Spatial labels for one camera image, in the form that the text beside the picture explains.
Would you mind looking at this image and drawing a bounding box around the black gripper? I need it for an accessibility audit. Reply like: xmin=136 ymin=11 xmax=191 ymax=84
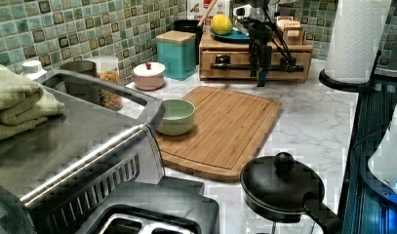
xmin=241 ymin=0 xmax=280 ymax=88

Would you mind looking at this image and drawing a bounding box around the wooden drawer with black handle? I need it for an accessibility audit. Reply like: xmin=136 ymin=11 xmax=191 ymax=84
xmin=199 ymin=50 xmax=311 ymax=82

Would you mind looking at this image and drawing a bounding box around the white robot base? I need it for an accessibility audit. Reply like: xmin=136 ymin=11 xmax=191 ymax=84
xmin=363 ymin=101 xmax=397 ymax=207

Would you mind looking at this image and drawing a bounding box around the wooden drawer cabinet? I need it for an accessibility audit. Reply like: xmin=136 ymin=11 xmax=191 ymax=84
xmin=199 ymin=32 xmax=313 ymax=80

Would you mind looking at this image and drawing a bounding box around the blue plate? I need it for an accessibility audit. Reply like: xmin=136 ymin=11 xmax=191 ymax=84
xmin=210 ymin=30 xmax=250 ymax=44

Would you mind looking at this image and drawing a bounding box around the wooden tea bag box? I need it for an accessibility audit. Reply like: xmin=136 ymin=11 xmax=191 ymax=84
xmin=275 ymin=16 xmax=304 ymax=45

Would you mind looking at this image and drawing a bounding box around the yellow lemon toy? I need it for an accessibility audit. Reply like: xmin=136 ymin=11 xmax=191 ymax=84
xmin=211 ymin=14 xmax=232 ymax=35

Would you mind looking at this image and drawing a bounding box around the wooden spoon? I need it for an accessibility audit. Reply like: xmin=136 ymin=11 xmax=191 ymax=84
xmin=197 ymin=0 xmax=218 ymax=27

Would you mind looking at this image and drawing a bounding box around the white cereal box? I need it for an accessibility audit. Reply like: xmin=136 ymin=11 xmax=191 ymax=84
xmin=186 ymin=0 xmax=230 ymax=20

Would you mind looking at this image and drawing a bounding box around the black utensil holder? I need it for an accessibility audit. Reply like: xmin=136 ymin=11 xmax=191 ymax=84
xmin=173 ymin=19 xmax=203 ymax=63

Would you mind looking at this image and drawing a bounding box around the teal canister with wooden lid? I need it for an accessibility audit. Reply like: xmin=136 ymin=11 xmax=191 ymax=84
xmin=156 ymin=30 xmax=196 ymax=81

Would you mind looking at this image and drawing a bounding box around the bamboo cutting board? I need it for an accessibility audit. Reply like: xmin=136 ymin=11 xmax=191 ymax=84
xmin=156 ymin=86 xmax=282 ymax=182

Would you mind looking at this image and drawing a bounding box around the white paper towel roll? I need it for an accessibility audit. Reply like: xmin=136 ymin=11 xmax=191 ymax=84
xmin=325 ymin=0 xmax=392 ymax=84

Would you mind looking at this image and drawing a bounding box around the black paper towel holder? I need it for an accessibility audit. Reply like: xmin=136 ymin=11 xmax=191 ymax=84
xmin=319 ymin=50 xmax=381 ymax=93

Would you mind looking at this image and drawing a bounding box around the light green bowl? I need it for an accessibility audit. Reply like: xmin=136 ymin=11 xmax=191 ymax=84
xmin=157 ymin=99 xmax=195 ymax=137

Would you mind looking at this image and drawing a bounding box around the pink pot with white lid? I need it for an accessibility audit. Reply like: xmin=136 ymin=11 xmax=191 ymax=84
xmin=132 ymin=62 xmax=166 ymax=91

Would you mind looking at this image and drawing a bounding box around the black pan with lid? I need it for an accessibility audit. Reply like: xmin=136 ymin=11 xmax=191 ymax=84
xmin=240 ymin=152 xmax=342 ymax=234

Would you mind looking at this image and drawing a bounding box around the glass jar of cereal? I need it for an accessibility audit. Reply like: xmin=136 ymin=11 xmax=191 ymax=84
xmin=88 ymin=56 xmax=123 ymax=111

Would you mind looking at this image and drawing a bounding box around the metal canister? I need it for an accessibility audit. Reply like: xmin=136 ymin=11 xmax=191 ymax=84
xmin=60 ymin=60 xmax=100 ymax=104

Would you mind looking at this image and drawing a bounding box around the black toaster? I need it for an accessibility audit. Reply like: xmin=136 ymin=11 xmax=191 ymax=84
xmin=75 ymin=176 xmax=219 ymax=234

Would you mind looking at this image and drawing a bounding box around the white bottle with cap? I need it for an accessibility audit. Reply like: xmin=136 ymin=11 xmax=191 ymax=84
xmin=20 ymin=60 xmax=47 ymax=80

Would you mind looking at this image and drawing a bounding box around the stainless toaster oven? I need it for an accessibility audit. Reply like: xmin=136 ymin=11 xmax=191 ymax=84
xmin=0 ymin=69 xmax=165 ymax=234

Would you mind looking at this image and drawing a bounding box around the folded green towel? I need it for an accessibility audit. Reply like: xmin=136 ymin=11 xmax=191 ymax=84
xmin=0 ymin=64 xmax=64 ymax=140

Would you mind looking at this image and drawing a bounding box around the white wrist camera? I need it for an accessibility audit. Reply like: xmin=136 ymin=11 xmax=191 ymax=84
xmin=233 ymin=4 xmax=252 ymax=20

